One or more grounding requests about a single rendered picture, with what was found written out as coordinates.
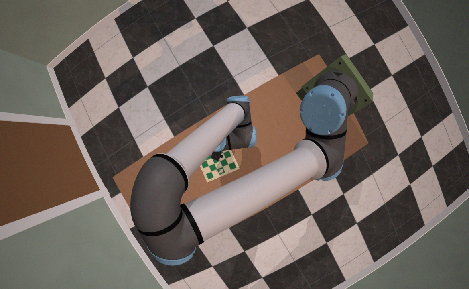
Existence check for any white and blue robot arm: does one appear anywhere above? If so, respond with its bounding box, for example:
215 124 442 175
130 71 359 266

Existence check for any green and cream chessboard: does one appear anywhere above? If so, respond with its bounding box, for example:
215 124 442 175
200 150 240 182

